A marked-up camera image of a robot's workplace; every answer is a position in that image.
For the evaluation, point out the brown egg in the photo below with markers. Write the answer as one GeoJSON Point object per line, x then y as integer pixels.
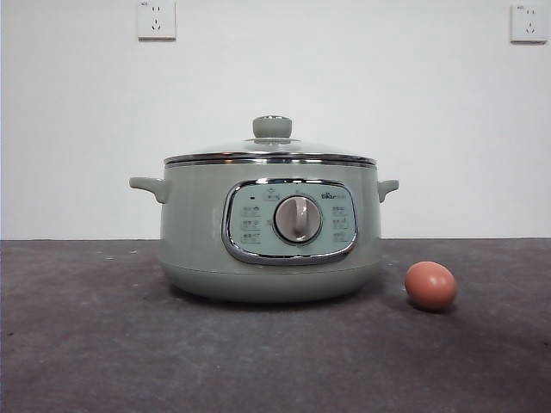
{"type": "Point", "coordinates": [430, 286]}

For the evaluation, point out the white wall socket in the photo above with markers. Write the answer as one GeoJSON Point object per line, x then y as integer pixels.
{"type": "Point", "coordinates": [529, 23]}
{"type": "Point", "coordinates": [156, 20]}

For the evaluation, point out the sage green electric cooking pot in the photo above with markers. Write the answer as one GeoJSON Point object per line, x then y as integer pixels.
{"type": "Point", "coordinates": [193, 241]}

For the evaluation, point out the glass lid with green knob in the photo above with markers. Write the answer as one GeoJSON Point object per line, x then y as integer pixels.
{"type": "Point", "coordinates": [272, 127]}

